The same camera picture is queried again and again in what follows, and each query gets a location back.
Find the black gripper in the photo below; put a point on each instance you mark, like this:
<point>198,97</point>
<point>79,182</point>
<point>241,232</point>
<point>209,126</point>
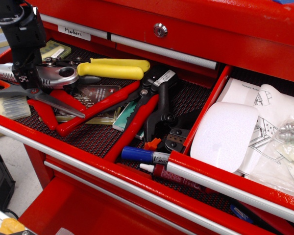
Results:
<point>24,31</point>

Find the silver box cutter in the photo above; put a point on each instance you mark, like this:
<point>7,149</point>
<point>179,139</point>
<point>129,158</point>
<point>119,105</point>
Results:
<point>50,77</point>

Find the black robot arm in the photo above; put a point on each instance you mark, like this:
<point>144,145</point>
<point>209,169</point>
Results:
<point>23,28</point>

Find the clear plastic bit box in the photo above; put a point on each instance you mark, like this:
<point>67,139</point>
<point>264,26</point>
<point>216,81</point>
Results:
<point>14,107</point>

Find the left red drawer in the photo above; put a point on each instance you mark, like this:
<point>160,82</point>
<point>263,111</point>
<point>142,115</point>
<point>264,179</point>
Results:
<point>89,195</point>

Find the red drawer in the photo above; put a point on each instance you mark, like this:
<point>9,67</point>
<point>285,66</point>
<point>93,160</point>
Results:
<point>89,195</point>
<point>237,187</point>

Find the right red drawer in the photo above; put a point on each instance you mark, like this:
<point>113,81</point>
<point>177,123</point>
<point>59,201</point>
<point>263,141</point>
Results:
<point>237,187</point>

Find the orange grey scissors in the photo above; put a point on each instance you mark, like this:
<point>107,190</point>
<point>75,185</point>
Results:
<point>10,90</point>

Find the green plastic bit case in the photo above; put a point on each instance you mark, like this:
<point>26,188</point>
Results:
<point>54,50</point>

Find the drill bit package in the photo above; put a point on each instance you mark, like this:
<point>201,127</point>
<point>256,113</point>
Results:
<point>88,95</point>

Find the white markers label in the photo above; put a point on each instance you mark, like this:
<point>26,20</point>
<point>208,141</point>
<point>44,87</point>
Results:
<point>74,32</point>

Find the teal sanding block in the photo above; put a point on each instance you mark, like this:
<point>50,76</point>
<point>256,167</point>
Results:
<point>121,120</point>

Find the red tool chest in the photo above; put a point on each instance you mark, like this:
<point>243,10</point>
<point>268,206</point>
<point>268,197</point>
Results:
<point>207,40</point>

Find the blue capped marker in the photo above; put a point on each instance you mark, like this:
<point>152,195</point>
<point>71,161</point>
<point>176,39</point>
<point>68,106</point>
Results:
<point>144,156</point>

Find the orange plastic piece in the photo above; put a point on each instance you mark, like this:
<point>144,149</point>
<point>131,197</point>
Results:
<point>152,145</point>

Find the silver chest lock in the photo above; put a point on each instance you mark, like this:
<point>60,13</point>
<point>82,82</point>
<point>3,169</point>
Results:
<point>160,30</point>

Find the black crimping tool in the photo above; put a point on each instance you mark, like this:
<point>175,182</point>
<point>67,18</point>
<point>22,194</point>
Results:
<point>163,123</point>

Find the red threadlocker bottle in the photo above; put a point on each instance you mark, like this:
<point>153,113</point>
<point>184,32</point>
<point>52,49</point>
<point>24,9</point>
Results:
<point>160,171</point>

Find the white computer mouse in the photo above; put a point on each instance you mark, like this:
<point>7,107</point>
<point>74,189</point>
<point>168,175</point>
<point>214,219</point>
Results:
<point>223,135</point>

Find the white instruction paper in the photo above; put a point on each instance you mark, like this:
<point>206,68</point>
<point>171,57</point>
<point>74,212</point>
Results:
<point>274,107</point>

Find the plastic bag of hardware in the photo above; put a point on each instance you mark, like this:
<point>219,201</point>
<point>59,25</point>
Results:
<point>275,167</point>

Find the yellow handled wire stripper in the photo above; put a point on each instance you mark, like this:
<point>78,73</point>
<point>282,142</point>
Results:
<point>133,69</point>

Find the red handled wire cutter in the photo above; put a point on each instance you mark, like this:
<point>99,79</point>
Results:
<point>142,111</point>

